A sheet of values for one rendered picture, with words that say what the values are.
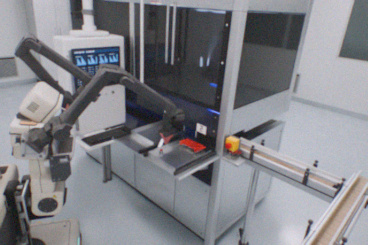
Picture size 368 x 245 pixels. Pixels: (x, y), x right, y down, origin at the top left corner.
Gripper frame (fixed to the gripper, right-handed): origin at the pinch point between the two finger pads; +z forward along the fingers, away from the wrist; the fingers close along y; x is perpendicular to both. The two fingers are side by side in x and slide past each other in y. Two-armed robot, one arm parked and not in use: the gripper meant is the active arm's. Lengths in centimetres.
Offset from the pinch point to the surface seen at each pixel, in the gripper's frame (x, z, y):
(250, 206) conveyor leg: -48, 50, 44
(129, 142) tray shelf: 36.1, 16.5, 4.7
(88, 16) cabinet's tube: 91, -62, 16
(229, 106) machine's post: -22.3, -22.0, 33.6
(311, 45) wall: 35, -12, 504
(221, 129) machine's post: -19.8, -5.4, 32.8
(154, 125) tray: 42, 16, 39
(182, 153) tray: -1.3, 14.8, 17.9
